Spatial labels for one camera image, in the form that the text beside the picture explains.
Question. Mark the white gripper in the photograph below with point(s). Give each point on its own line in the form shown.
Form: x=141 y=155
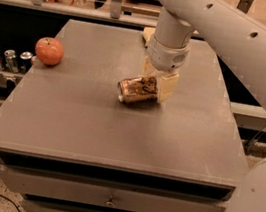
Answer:
x=165 y=58

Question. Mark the orange soda can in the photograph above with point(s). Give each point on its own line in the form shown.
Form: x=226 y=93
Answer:
x=137 y=89

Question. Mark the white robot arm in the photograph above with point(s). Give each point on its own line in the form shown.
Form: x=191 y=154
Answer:
x=240 y=44

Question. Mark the small red can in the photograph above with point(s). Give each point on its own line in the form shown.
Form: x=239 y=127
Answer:
x=33 y=60

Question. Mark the dark can silver top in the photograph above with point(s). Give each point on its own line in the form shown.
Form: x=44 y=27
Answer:
x=25 y=59

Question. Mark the green silver can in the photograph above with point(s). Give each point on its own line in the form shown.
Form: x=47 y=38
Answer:
x=11 y=60

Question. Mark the yellow sponge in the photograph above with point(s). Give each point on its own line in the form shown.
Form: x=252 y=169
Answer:
x=147 y=34

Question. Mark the red apple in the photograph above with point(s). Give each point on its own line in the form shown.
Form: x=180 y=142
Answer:
x=49 y=51

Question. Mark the grey drawer cabinet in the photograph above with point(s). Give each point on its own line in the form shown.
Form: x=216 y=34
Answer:
x=67 y=121

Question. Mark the upper drawer with knob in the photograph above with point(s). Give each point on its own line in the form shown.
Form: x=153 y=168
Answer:
x=30 y=182

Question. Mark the right metal bracket post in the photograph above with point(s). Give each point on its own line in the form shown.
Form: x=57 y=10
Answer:
x=244 y=5

